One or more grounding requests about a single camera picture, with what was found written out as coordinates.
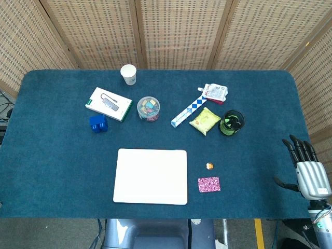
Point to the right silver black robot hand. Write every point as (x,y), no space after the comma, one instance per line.
(311,176)

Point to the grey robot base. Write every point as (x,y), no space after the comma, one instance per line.
(158,234)

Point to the black green mesh pen cup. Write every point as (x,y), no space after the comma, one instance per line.
(231,122)

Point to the yellow snack packet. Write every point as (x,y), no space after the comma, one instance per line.
(205,121)

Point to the white red spout pouch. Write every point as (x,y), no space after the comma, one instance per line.
(215,92)

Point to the blue white magic snake toy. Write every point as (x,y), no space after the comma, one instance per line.
(188,110)

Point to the white rectangular tray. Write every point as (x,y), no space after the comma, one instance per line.
(150,176)

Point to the clear jar of coloured clips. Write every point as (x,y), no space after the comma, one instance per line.
(148,108)

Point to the woven bamboo folding screen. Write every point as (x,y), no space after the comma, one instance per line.
(166,31)

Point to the white paper cup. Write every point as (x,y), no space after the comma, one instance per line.
(128,74)

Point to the white green usb hub box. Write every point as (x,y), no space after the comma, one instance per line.
(109,103)

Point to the blue plastic block toy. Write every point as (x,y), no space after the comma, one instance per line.
(98,123)

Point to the blue felt table mat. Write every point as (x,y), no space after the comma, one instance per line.
(77,168)

